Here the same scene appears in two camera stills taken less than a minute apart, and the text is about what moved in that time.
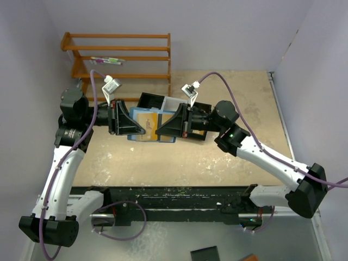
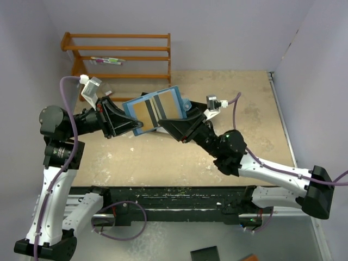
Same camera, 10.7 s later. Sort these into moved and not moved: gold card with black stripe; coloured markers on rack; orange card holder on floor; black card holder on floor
Moved: gold card with black stripe
Not moved: black card holder on floor; coloured markers on rack; orange card holder on floor
